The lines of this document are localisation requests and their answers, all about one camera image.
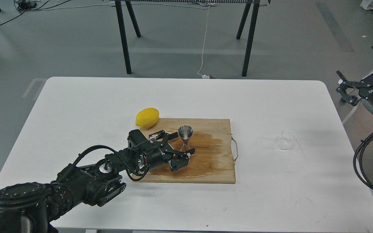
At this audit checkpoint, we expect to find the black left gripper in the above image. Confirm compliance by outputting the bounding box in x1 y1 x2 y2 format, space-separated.
138 130 196 172

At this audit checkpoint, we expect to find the steel double jigger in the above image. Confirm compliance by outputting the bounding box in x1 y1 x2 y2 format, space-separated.
177 125 194 152

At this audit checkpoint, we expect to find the clear glass measuring cup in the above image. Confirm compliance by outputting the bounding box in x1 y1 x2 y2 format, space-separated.
276 129 296 150

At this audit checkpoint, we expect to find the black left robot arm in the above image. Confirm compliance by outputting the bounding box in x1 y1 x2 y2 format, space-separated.
0 129 195 233

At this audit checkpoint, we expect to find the yellow lemon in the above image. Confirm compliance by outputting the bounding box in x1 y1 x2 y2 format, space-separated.
135 107 160 129

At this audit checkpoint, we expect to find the wooden cutting board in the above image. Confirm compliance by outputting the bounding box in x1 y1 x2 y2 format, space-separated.
141 118 236 184

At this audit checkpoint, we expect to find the white hanging cable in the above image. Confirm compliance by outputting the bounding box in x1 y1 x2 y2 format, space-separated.
197 6 210 79

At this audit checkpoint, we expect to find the black metal table frame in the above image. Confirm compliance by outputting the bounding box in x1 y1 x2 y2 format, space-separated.
110 0 271 77

